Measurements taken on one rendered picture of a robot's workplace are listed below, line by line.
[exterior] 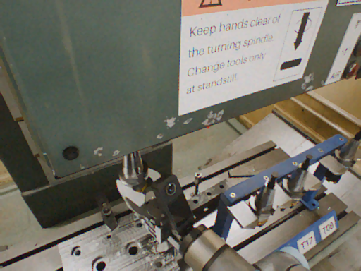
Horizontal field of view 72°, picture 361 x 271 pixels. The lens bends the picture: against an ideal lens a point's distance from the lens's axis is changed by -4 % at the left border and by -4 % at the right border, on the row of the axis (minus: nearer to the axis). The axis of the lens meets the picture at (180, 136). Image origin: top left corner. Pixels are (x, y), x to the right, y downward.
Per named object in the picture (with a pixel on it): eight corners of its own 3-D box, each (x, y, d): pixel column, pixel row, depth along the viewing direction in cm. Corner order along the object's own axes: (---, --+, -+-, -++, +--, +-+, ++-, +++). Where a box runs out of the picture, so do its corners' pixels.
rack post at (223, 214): (230, 263, 81) (250, 212, 61) (216, 272, 79) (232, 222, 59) (212, 238, 87) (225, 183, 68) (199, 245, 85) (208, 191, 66)
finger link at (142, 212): (120, 206, 52) (155, 229, 49) (119, 201, 51) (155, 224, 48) (135, 190, 55) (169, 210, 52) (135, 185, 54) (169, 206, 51)
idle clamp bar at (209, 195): (231, 196, 100) (233, 186, 96) (175, 230, 89) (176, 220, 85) (222, 188, 103) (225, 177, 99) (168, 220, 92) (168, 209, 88)
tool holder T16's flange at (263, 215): (260, 194, 65) (262, 188, 63) (278, 211, 61) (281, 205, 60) (242, 205, 62) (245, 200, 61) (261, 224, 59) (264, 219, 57)
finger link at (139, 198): (111, 202, 58) (143, 223, 54) (106, 185, 54) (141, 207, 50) (120, 193, 60) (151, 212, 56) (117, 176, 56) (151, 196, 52)
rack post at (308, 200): (319, 206, 98) (355, 152, 78) (310, 212, 96) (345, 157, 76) (300, 188, 104) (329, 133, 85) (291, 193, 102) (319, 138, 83)
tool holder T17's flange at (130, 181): (137, 161, 59) (136, 153, 58) (154, 176, 56) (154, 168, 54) (113, 175, 56) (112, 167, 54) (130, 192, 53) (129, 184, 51)
